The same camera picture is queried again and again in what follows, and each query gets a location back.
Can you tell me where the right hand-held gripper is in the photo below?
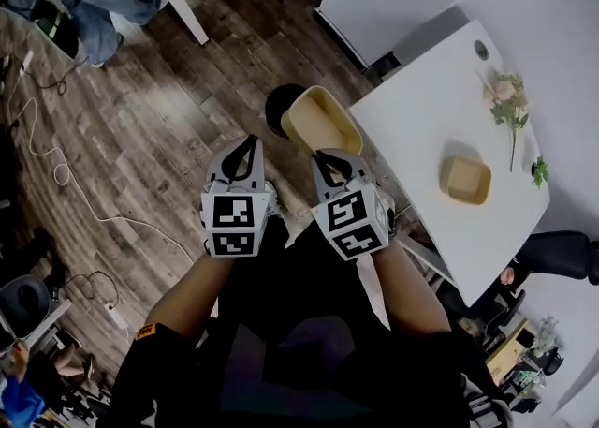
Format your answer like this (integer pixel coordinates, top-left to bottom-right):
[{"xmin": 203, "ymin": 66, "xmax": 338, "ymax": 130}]
[{"xmin": 310, "ymin": 148, "xmax": 397, "ymax": 262}]

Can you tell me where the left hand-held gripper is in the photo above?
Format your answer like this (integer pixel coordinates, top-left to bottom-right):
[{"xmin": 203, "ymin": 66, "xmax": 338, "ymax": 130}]
[{"xmin": 199, "ymin": 134, "xmax": 278, "ymax": 258}]

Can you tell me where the large beige paper container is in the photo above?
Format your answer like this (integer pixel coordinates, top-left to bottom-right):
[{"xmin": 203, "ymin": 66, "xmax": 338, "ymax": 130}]
[{"xmin": 281, "ymin": 84, "xmax": 364, "ymax": 161}]

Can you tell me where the small beige paper container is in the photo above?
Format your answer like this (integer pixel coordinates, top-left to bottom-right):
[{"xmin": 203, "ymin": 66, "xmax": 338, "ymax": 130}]
[{"xmin": 438, "ymin": 155, "xmax": 493, "ymax": 208}]

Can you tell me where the person's right forearm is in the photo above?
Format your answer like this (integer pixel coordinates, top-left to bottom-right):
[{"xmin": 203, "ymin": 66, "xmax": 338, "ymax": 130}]
[{"xmin": 368, "ymin": 237, "xmax": 453, "ymax": 338}]

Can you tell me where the person's left forearm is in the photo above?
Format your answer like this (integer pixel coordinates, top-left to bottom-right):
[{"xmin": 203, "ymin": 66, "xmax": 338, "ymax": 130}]
[{"xmin": 148, "ymin": 250, "xmax": 235, "ymax": 341}]

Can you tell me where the person's black shirt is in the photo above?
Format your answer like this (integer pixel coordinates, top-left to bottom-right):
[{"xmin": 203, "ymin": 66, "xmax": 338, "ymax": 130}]
[{"xmin": 110, "ymin": 214, "xmax": 511, "ymax": 428}]

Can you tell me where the artificial pink flower sprig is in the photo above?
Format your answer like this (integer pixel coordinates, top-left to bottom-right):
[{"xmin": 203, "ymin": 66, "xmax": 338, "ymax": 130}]
[{"xmin": 477, "ymin": 66, "xmax": 533, "ymax": 173}]

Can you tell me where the white power strip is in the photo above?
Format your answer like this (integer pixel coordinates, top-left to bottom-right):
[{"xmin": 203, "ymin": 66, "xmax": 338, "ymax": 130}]
[{"xmin": 106, "ymin": 304, "xmax": 130, "ymax": 332}]

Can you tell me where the small green plant sprig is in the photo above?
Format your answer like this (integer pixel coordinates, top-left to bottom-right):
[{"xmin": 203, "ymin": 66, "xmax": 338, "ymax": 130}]
[{"xmin": 530, "ymin": 155, "xmax": 550, "ymax": 191}]

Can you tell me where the black office chair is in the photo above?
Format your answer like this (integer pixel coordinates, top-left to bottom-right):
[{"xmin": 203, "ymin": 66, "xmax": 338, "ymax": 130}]
[{"xmin": 486, "ymin": 229, "xmax": 599, "ymax": 338}]

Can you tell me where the grey round chair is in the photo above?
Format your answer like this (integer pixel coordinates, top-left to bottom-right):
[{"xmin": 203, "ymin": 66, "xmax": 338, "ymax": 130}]
[{"xmin": 0, "ymin": 274, "xmax": 53, "ymax": 341}]

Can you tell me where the white cable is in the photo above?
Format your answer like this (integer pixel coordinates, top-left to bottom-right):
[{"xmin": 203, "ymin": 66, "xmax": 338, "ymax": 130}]
[{"xmin": 6, "ymin": 70, "xmax": 194, "ymax": 268}]

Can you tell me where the black cable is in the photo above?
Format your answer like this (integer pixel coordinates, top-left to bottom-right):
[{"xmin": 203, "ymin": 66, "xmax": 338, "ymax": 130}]
[{"xmin": 60, "ymin": 269, "xmax": 118, "ymax": 310}]

